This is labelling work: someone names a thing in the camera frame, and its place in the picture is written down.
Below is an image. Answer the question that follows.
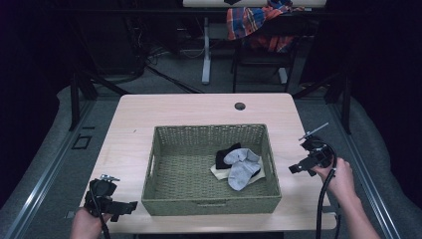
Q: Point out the person's right hand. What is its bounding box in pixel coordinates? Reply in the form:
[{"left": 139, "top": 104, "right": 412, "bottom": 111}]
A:
[{"left": 312, "top": 156, "right": 358, "bottom": 204}]

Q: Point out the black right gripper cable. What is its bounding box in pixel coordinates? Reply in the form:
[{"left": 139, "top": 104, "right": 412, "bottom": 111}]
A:
[{"left": 315, "top": 140, "right": 339, "bottom": 239}]

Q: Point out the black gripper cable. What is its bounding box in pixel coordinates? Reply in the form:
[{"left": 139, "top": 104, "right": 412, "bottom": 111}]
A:
[
  {"left": 315, "top": 140, "right": 339, "bottom": 239},
  {"left": 89, "top": 188, "right": 112, "bottom": 239}
]

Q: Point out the plaid cloth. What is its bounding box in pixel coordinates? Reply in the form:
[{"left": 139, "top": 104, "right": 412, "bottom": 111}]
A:
[{"left": 226, "top": 0, "right": 306, "bottom": 53}]

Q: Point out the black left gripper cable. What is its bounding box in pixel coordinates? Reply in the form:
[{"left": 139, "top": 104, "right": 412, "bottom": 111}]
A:
[{"left": 89, "top": 188, "right": 112, "bottom": 239}]

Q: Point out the white desk top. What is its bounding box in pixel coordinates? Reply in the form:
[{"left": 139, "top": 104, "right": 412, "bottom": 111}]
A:
[{"left": 181, "top": 0, "right": 328, "bottom": 9}]

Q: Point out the aluminium floor rail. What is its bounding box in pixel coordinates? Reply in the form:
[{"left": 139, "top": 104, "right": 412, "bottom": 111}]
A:
[
  {"left": 327, "top": 102, "right": 403, "bottom": 239},
  {"left": 2, "top": 99, "right": 98, "bottom": 239}
]

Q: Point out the black sock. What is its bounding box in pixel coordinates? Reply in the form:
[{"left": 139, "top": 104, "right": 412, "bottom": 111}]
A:
[{"left": 215, "top": 142, "right": 243, "bottom": 170}]

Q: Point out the grey sock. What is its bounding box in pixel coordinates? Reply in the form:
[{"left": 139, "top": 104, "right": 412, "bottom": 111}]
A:
[{"left": 222, "top": 147, "right": 263, "bottom": 192}]

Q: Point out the person's left hand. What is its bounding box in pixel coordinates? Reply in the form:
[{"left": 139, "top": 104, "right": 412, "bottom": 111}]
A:
[{"left": 70, "top": 207, "right": 112, "bottom": 239}]

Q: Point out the black floor cable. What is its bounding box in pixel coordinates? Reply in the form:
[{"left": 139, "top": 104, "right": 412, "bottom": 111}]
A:
[{"left": 144, "top": 64, "right": 204, "bottom": 95}]

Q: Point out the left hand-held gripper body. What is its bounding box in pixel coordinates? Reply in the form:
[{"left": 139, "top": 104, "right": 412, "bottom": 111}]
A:
[{"left": 84, "top": 173, "right": 121, "bottom": 219}]

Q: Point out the green woven basket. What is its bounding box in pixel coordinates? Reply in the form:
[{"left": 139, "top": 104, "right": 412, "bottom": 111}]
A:
[{"left": 140, "top": 123, "right": 283, "bottom": 217}]

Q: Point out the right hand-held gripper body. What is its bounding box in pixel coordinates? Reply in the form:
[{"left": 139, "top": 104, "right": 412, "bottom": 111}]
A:
[{"left": 298, "top": 121, "right": 335, "bottom": 168}]

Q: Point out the white desk leg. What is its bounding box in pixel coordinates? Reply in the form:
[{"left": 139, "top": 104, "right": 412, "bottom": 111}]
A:
[{"left": 201, "top": 16, "right": 213, "bottom": 86}]

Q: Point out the black chair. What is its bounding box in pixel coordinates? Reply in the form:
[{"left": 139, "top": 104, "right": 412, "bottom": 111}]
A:
[{"left": 230, "top": 11, "right": 302, "bottom": 95}]

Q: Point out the black metal stand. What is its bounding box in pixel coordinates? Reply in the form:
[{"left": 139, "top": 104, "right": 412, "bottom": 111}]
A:
[
  {"left": 67, "top": 70, "right": 131, "bottom": 132},
  {"left": 291, "top": 70, "right": 353, "bottom": 135}
]

